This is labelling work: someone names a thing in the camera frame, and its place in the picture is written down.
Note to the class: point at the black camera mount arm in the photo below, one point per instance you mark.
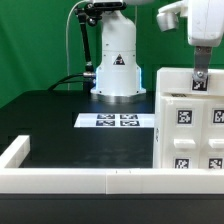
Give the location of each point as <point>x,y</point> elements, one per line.
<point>87,16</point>

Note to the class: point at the white U-shaped fence wall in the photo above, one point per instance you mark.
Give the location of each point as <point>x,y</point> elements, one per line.
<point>14,179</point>

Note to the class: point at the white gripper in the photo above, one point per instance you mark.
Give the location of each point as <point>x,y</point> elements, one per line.
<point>205,29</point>

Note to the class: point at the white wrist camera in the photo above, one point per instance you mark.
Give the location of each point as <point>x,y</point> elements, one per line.
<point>168,16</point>

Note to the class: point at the white cabinet top block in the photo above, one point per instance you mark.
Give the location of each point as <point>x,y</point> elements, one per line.
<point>179,80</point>

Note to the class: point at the white cabinet body box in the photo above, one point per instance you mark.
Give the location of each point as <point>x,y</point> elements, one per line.
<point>161,126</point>

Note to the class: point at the white cabinet door panel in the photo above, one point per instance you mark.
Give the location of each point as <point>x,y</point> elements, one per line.
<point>183,135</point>
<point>213,148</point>

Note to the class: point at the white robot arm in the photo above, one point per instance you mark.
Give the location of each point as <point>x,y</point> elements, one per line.
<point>118,77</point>

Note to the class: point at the white marker base plate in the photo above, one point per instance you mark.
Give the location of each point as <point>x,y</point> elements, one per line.
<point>114,120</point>

